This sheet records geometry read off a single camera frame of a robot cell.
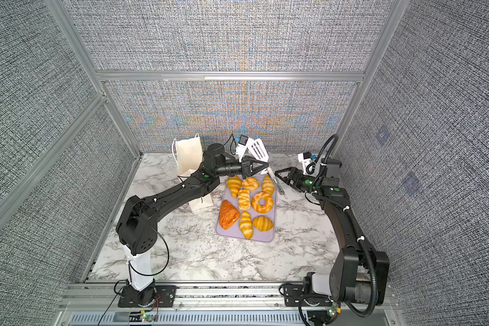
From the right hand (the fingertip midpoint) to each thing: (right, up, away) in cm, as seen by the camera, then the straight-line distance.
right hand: (279, 175), depth 79 cm
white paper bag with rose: (-40, +10, +15) cm, 44 cm away
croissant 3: (-13, -22, +9) cm, 27 cm away
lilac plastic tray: (-18, -24, +10) cm, 32 cm away
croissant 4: (-6, -21, +9) cm, 23 cm away
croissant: (-19, -5, +23) cm, 30 cm away
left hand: (-6, +3, -6) cm, 9 cm away
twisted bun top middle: (-11, -4, +22) cm, 25 cm away
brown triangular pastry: (-21, -18, +12) cm, 30 cm away
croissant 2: (-2, -6, +21) cm, 22 cm away
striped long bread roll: (-14, -12, +16) cm, 24 cm away
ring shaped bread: (-5, -16, +15) cm, 22 cm away
